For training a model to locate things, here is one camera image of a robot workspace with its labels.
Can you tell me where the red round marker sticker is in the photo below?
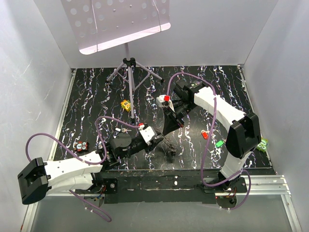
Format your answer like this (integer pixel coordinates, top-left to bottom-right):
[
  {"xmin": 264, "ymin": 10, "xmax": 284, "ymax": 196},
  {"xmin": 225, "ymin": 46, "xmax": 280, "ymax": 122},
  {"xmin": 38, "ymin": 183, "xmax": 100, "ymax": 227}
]
[{"xmin": 73, "ymin": 141, "xmax": 89, "ymax": 152}]

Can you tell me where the purple cable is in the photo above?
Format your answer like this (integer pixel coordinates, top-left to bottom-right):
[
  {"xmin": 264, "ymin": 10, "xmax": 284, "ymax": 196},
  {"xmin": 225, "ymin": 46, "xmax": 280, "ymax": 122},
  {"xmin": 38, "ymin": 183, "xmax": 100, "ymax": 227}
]
[
  {"xmin": 26, "ymin": 116, "xmax": 145, "ymax": 222},
  {"xmin": 167, "ymin": 72, "xmax": 252, "ymax": 210}
]

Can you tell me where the green tagged key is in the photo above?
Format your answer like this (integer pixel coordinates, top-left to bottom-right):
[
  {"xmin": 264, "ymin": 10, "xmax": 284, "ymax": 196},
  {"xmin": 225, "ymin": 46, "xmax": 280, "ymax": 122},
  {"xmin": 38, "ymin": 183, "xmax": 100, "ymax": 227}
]
[{"xmin": 215, "ymin": 140, "xmax": 225, "ymax": 148}]

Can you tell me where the aluminium frame rail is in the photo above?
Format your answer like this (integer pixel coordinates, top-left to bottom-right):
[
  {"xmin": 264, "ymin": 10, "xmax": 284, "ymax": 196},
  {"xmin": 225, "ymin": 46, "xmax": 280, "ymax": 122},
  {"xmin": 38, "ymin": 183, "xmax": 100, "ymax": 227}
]
[{"xmin": 214, "ymin": 175, "xmax": 292, "ymax": 196}]

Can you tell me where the red tagged key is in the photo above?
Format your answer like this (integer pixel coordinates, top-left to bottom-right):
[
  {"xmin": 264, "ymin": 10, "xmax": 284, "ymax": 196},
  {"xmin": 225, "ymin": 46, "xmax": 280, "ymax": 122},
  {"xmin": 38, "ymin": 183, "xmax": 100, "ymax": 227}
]
[{"xmin": 201, "ymin": 130, "xmax": 209, "ymax": 140}]

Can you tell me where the yellow green toy block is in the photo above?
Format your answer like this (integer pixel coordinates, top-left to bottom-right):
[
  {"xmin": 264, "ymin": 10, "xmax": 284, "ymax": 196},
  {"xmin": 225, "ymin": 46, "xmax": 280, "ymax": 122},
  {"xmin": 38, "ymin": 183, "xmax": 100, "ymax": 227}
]
[{"xmin": 121, "ymin": 100, "xmax": 131, "ymax": 112}]

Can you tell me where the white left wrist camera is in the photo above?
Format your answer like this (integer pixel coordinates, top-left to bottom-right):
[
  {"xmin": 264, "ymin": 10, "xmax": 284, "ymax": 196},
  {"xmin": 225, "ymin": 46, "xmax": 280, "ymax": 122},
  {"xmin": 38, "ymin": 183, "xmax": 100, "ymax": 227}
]
[{"xmin": 139, "ymin": 125, "xmax": 157, "ymax": 145}]

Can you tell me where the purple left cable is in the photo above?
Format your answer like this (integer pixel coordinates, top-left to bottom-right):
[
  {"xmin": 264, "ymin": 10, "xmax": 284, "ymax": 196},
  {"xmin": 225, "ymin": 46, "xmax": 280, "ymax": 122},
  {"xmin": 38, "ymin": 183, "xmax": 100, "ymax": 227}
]
[{"xmin": 26, "ymin": 116, "xmax": 145, "ymax": 222}]

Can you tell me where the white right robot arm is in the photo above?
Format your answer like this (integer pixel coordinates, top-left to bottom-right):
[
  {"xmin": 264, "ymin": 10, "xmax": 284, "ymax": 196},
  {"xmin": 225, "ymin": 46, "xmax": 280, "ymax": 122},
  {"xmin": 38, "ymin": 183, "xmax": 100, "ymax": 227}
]
[{"xmin": 156, "ymin": 79, "xmax": 261, "ymax": 192}]

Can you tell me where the perforated music stand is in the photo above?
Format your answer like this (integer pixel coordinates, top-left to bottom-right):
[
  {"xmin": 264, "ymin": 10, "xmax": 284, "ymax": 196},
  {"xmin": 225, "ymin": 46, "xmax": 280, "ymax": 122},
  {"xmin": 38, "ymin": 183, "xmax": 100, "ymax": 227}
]
[{"xmin": 60, "ymin": 0, "xmax": 172, "ymax": 119}]

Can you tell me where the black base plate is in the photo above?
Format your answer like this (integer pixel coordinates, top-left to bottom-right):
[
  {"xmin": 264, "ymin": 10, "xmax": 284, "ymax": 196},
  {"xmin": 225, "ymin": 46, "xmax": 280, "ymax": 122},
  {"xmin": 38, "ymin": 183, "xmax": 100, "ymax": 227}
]
[{"xmin": 74, "ymin": 169, "xmax": 249, "ymax": 205}]

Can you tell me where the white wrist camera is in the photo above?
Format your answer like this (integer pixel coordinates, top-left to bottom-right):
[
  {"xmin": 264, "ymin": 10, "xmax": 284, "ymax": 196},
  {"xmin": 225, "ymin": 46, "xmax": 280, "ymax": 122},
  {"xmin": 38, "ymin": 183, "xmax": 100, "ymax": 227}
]
[
  {"xmin": 156, "ymin": 95, "xmax": 174, "ymax": 111},
  {"xmin": 139, "ymin": 125, "xmax": 157, "ymax": 145}
]

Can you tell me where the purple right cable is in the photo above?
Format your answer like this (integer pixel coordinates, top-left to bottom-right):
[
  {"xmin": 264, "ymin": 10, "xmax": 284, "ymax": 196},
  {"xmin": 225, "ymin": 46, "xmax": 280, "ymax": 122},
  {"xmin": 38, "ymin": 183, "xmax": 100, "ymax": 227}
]
[{"xmin": 167, "ymin": 72, "xmax": 252, "ymax": 210}]

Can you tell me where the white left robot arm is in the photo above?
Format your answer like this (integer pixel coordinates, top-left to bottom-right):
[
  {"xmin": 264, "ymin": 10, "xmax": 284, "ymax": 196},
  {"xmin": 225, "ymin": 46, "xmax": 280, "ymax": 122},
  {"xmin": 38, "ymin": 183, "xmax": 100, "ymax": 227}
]
[{"xmin": 17, "ymin": 132, "xmax": 164, "ymax": 205}]

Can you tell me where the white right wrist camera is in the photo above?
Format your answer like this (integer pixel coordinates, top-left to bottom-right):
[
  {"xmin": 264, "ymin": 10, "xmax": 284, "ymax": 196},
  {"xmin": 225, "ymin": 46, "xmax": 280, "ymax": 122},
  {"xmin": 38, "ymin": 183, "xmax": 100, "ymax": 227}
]
[{"xmin": 156, "ymin": 95, "xmax": 174, "ymax": 111}]

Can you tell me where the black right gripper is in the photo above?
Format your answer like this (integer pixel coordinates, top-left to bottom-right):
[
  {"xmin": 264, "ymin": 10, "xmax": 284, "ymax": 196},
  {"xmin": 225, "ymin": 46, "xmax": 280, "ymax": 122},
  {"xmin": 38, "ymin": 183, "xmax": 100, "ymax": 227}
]
[{"xmin": 162, "ymin": 100, "xmax": 197, "ymax": 136}]

